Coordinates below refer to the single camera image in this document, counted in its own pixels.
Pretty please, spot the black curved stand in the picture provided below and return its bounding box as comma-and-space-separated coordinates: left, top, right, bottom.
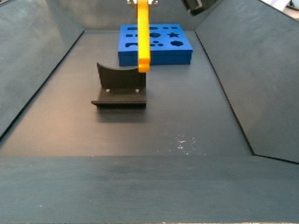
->
91, 64, 147, 108

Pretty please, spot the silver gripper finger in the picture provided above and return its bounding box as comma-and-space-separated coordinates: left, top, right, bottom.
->
127, 0, 136, 4
148, 0, 159, 5

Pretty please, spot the yellow double-square block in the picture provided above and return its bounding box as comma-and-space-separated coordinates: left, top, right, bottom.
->
136, 0, 151, 73

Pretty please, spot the blue foam shape board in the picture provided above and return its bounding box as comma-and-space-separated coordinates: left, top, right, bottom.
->
118, 24, 193, 67

